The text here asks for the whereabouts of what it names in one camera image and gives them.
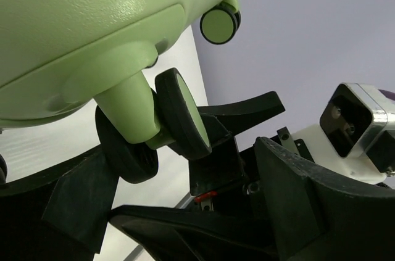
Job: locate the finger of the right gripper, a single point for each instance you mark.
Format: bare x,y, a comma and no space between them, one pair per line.
301,211

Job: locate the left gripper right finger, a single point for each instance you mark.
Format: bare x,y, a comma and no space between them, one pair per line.
223,168

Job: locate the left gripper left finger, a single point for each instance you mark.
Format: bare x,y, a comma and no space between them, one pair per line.
59,213

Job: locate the green hard-shell suitcase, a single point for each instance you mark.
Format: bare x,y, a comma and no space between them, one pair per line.
58,55

